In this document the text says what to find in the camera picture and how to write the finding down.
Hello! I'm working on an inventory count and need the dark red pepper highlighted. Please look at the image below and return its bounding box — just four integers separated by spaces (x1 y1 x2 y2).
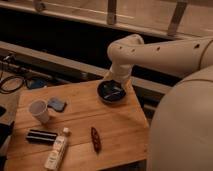
91 127 102 153

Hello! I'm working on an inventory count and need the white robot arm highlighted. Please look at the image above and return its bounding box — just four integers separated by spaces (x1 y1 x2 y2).
107 34 213 171

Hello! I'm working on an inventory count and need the dark ceramic bowl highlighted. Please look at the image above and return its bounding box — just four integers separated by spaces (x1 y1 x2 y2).
97 80 126 103

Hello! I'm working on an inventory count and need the blue sponge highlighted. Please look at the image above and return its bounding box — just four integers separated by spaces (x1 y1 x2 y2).
47 97 66 112

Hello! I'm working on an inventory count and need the blue object on floor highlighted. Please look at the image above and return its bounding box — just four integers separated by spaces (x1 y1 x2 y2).
27 78 47 90

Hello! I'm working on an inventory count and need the white paper cup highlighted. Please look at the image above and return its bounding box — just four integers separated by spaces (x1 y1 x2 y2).
28 100 50 124

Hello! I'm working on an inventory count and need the black rectangular box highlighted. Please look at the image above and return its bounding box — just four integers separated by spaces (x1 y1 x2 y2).
26 129 58 145

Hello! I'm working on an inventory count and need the white plastic bottle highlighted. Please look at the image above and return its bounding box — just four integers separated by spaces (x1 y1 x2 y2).
44 127 70 171

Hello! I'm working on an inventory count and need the dark object at left edge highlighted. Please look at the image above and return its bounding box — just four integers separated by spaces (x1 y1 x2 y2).
0 106 14 156

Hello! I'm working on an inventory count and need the black cable loop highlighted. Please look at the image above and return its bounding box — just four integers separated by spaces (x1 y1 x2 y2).
0 75 27 95

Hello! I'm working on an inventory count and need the metal railing frame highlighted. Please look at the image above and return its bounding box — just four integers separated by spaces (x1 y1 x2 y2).
0 0 213 39

